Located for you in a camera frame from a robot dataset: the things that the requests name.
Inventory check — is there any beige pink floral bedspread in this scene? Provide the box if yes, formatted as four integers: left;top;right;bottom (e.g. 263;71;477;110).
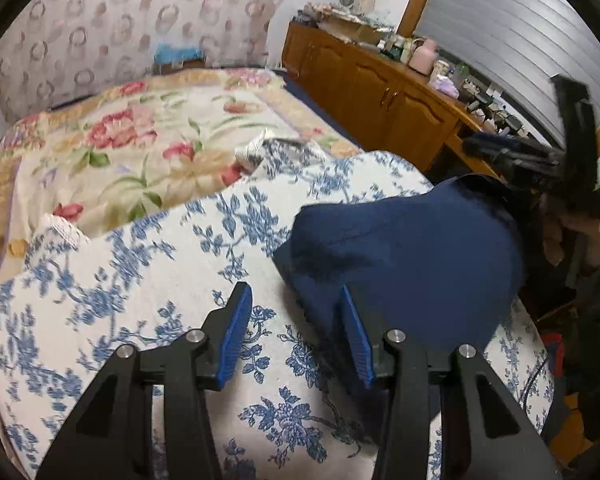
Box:
0;68;358;284

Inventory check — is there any cardboard box with clutter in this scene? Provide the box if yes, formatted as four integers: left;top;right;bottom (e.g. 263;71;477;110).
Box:
302;2;394;44

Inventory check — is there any navy blue garment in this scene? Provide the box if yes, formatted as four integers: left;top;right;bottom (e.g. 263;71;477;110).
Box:
273;174;529;413

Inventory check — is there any grey window shutter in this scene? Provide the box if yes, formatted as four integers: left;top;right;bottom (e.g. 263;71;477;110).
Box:
416;0;600;144

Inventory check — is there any wooden sideboard cabinet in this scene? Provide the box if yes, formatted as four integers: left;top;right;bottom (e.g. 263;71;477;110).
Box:
282;22;496;177

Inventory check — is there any lilac pouch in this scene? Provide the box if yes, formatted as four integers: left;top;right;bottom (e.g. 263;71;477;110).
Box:
428;74;460;100

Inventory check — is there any pink jar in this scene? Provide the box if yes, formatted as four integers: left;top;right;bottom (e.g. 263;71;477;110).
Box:
408;39;438;76

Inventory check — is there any circle patterned curtain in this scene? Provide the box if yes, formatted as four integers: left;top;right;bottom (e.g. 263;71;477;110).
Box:
0;0;283;124

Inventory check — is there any blue floral white blanket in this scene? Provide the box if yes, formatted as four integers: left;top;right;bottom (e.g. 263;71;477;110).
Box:
0;138;556;480

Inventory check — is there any turquoise cloth item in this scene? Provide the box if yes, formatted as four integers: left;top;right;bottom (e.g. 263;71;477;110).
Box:
152;44;206;75

